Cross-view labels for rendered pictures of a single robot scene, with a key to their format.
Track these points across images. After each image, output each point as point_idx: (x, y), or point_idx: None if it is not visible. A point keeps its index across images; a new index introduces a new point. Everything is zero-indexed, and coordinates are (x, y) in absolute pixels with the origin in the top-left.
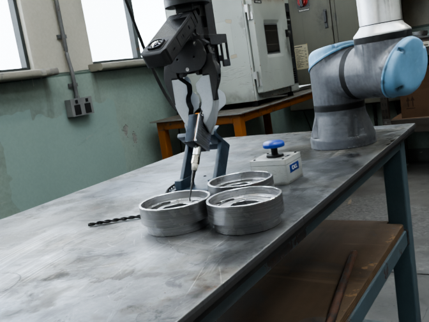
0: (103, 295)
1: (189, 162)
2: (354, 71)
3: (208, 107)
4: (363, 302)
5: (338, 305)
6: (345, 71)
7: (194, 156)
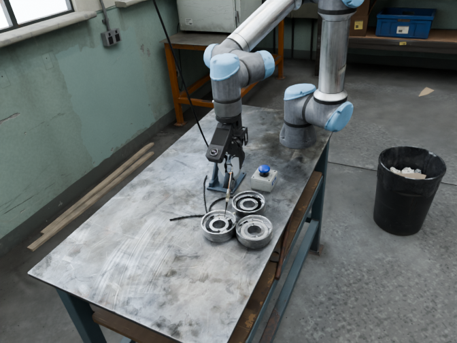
0: (199, 295)
1: (216, 169)
2: (311, 114)
3: (236, 171)
4: (298, 232)
5: (286, 240)
6: (305, 111)
7: (227, 194)
